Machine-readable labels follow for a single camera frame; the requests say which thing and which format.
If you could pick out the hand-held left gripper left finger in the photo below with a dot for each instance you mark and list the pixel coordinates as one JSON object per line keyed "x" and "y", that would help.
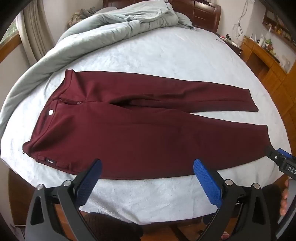
{"x": 89, "y": 185}

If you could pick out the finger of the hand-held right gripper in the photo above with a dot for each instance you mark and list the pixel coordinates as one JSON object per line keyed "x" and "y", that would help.
{"x": 272, "y": 155}
{"x": 286, "y": 154}

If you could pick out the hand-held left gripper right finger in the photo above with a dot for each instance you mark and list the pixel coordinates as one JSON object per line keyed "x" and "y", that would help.
{"x": 207, "y": 183}

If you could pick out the maroon pants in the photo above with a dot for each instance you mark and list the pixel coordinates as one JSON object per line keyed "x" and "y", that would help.
{"x": 138, "y": 134}

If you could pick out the person's right hand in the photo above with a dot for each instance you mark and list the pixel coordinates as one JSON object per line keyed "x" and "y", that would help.
{"x": 284, "y": 199}

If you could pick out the person's dark knit clothing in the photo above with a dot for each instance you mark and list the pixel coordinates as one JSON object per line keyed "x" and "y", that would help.
{"x": 113, "y": 228}

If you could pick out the clear plastic container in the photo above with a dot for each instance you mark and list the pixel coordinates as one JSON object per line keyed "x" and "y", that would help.
{"x": 286, "y": 63}

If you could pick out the wooden desk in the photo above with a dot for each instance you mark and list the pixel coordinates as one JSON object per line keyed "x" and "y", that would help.
{"x": 262, "y": 61}

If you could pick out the dark bedside table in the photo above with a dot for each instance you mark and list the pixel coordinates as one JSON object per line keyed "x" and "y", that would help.
{"x": 234, "y": 49}

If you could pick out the white bottle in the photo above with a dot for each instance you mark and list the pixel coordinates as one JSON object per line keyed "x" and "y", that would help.
{"x": 261, "y": 40}

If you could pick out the grey duvet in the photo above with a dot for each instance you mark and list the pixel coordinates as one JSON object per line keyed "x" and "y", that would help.
{"x": 92, "y": 32}

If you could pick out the dark wooden headboard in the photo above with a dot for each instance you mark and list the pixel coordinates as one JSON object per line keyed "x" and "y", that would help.
{"x": 204, "y": 14}

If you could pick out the beige curtain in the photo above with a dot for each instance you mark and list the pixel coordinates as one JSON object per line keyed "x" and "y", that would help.
{"x": 30, "y": 34}

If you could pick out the camouflage cloth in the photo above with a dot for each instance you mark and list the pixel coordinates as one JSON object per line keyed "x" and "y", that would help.
{"x": 78, "y": 18}

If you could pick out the wall shelf with trinkets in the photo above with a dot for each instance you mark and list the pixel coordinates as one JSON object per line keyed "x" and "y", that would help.
{"x": 281, "y": 25}

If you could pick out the wooden window frame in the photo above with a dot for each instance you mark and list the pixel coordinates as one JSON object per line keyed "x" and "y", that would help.
{"x": 13, "y": 52}

